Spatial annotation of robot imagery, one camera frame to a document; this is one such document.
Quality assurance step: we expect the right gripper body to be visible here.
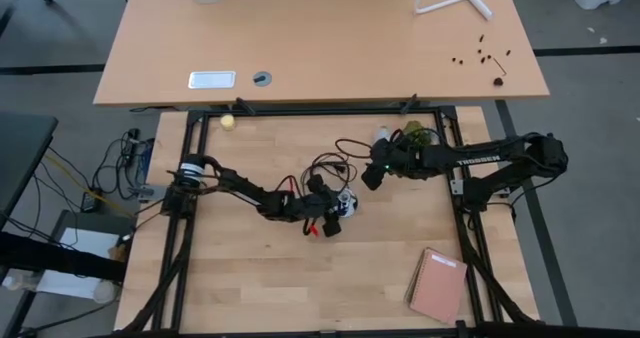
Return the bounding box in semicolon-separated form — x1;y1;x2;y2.
382;145;419;180

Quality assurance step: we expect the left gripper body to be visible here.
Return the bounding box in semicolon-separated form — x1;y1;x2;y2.
292;191;334;224

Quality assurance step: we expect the chrome lamp base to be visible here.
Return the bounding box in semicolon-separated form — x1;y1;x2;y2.
335;187;360;218

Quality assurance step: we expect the potted succulent plant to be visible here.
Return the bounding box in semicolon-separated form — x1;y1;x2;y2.
399;120;437;148

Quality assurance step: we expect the light wooden desk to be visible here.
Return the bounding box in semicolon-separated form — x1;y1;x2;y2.
93;0;551;108

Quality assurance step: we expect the pink spiral notebook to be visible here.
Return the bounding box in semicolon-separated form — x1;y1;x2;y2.
404;246;469;325

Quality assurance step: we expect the white sheet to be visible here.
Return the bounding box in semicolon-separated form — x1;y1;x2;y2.
37;227;121;299

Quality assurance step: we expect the black beam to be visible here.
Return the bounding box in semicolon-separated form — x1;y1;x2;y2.
0;230;126;282

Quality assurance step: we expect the black side desk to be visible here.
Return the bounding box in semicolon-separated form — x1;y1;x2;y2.
0;111;59;229

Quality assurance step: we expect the black floor cable bundle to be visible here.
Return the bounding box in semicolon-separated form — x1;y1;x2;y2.
92;127;154;202

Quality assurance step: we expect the yellow floor cable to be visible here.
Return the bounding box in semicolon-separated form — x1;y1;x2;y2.
44;152;134;217

